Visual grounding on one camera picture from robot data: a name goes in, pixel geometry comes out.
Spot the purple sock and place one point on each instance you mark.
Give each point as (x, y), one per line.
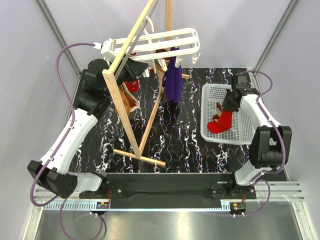
(172, 81)

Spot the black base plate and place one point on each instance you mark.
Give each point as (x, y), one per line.
(171, 191)

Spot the white perforated plastic basket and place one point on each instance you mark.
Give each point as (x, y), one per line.
(234, 128)

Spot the red sock with cream cuff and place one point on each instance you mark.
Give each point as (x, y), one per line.
(132, 86)

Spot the white plastic clip hanger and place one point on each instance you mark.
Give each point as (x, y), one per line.
(179, 42)

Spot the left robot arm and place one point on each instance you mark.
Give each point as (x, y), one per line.
(52, 172)

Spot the wooden drying rack frame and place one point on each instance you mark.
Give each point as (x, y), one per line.
(138, 148)

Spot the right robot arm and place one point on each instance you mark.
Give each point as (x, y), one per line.
(270, 146)

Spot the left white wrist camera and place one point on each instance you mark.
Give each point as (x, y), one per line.
(107, 49)

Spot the orange sock with cream cuff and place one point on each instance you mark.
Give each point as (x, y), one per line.
(129, 101)

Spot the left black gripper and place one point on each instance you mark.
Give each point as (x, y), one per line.
(134, 68)

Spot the black marble pattern mat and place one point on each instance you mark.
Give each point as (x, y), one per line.
(175, 137)

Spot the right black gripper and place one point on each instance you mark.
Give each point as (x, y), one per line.
(225, 106)

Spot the grey metal rack rod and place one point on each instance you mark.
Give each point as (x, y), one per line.
(128, 46)

